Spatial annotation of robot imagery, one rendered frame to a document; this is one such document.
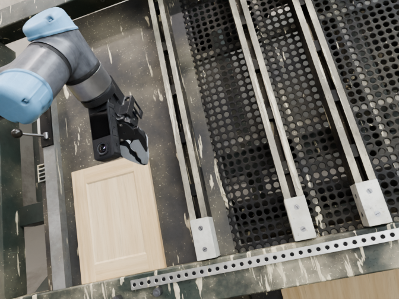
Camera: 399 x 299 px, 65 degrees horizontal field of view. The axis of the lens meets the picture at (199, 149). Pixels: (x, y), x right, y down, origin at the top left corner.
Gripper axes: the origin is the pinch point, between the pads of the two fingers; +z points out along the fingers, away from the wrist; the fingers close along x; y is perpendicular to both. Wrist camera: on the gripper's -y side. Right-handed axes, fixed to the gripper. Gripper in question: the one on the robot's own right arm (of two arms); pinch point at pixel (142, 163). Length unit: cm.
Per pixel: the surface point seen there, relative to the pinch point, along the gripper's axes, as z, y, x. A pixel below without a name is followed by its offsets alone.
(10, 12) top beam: -21, 88, 68
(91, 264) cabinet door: 41, -2, 42
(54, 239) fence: 33, 6, 54
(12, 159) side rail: 19, 39, 78
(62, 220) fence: 32, 12, 52
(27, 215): 33, 19, 73
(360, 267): 50, -9, -44
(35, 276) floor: 183, 67, 223
